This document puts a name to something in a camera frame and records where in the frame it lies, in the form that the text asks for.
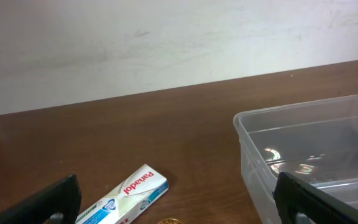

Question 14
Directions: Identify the small jar gold lid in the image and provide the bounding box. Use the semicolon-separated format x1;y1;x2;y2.
158;218;185;224

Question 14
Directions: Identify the clear plastic container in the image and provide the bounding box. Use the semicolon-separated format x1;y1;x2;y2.
233;95;358;223

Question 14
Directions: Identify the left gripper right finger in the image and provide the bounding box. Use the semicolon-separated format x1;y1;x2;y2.
273;172;358;224

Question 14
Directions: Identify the white Panadol box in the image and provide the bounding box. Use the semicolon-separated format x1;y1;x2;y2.
75;164;169;224

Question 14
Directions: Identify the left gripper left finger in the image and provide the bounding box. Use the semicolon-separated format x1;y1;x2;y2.
0;174;81;224

